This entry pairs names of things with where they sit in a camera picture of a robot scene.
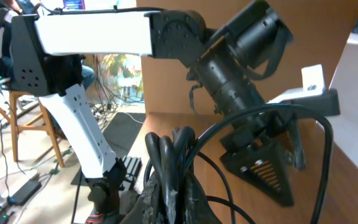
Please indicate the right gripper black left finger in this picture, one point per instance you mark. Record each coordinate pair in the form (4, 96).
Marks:
(158, 203)

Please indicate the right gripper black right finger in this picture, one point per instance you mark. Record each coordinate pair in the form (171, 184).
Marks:
(196, 207)

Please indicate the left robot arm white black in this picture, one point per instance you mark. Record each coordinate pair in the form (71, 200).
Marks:
(43, 55)

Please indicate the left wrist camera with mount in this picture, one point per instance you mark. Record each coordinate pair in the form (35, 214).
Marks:
(313, 94)

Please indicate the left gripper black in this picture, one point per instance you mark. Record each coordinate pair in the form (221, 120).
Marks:
(264, 166)

